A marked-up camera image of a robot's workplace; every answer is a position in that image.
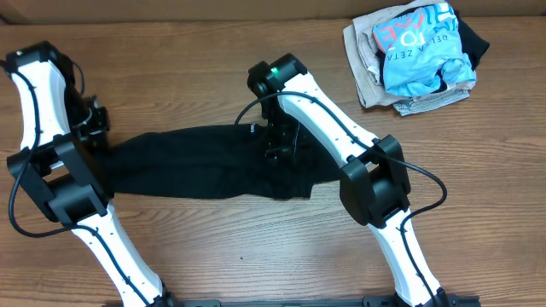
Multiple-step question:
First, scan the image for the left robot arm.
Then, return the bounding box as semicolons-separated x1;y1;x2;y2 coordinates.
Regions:
1;41;178;306

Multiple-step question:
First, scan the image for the beige folded garment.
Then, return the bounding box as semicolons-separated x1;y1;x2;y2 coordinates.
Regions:
342;0;444;109

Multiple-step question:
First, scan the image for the black t-shirt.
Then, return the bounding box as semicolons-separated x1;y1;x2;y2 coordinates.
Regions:
96;124;340;200

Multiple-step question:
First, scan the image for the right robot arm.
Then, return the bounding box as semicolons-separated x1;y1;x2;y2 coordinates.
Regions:
247;54;450;306

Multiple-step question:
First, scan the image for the grey patterned folded garment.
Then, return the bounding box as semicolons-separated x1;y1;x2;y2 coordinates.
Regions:
392;81;476;116

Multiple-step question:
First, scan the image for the light blue printed t-shirt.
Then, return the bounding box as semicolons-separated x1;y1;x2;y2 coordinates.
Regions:
372;3;477;98

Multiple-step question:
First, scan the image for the black garment in pile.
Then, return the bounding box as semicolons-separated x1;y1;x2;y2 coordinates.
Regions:
375;7;491;94

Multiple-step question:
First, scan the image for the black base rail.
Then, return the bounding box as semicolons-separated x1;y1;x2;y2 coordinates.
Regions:
102;294;483;307

